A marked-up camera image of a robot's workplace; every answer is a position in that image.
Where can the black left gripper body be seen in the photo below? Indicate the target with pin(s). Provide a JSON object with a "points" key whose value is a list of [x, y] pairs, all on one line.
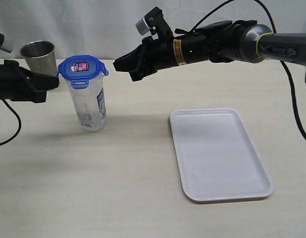
{"points": [[11, 80]]}

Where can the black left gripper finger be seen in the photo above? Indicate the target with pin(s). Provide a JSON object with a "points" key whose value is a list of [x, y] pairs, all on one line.
{"points": [[42, 81], [29, 96]]}

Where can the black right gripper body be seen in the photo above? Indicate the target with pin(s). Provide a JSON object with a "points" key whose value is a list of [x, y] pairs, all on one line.
{"points": [[158, 46]]}

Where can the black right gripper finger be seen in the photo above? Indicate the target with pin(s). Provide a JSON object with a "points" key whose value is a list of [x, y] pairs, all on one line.
{"points": [[131, 61], [140, 73]]}

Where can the stainless steel cup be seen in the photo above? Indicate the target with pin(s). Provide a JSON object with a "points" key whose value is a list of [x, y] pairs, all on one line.
{"points": [[40, 57]]}

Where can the blue container lid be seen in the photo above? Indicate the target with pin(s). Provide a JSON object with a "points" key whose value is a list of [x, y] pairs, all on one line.
{"points": [[80, 70]]}

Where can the clear plastic tall container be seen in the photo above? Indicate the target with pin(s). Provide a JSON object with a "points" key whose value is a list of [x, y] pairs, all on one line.
{"points": [[89, 102]]}

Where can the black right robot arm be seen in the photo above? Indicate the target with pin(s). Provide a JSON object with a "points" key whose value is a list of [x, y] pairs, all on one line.
{"points": [[220, 42]]}

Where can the white backdrop curtain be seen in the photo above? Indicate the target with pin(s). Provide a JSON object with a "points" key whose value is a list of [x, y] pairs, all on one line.
{"points": [[107, 28]]}

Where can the white rectangular tray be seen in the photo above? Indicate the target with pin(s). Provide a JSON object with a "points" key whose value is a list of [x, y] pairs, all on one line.
{"points": [[216, 157]]}

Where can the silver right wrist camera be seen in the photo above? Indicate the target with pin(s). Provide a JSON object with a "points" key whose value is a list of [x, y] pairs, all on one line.
{"points": [[144, 25]]}

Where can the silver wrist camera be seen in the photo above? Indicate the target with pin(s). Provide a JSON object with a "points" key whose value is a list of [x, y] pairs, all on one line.
{"points": [[144, 25], [7, 45]]}

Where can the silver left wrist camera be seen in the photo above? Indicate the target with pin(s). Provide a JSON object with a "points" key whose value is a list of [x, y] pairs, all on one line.
{"points": [[7, 45]]}

